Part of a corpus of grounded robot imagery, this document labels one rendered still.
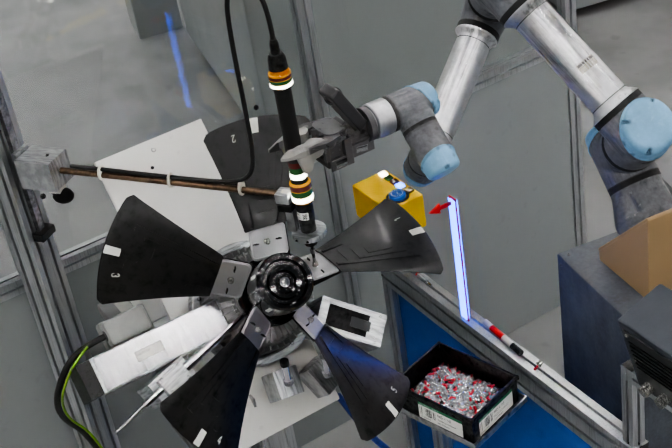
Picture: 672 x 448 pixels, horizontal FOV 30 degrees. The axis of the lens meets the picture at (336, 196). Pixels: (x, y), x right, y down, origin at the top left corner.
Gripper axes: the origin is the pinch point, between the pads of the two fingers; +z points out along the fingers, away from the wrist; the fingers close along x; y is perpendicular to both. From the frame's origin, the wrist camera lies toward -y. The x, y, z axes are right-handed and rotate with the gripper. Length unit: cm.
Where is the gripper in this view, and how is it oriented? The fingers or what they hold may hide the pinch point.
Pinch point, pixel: (280, 150)
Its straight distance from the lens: 239.8
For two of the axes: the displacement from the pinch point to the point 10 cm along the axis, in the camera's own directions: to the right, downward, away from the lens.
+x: -5.3, -3.9, 7.5
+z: -8.4, 3.7, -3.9
